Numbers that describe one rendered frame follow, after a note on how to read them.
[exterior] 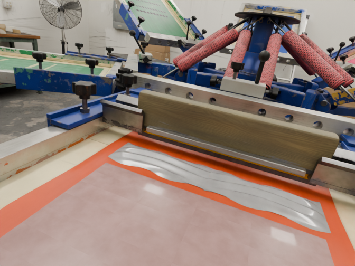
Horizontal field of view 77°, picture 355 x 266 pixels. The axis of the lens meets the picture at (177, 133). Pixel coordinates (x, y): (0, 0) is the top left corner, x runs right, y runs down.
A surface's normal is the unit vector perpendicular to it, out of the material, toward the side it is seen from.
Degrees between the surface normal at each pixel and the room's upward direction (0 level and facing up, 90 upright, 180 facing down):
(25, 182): 0
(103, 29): 90
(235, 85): 90
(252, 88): 90
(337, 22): 90
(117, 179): 0
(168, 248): 0
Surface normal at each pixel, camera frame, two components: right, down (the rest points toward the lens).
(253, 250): 0.15, -0.91
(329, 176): -0.34, 0.33
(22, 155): 0.93, 0.26
